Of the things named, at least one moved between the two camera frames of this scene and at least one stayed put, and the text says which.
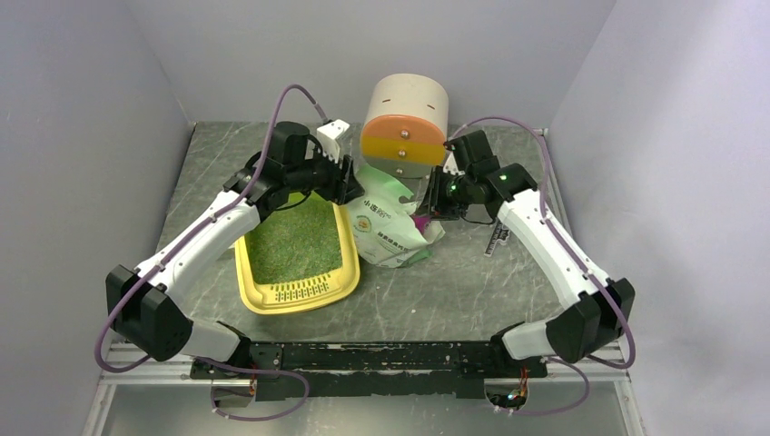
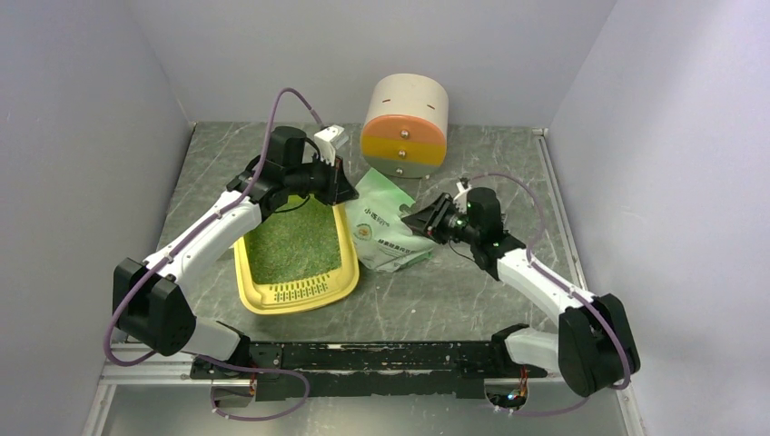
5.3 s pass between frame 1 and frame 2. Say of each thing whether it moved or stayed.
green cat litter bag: stayed
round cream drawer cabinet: stayed
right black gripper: moved
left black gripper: stayed
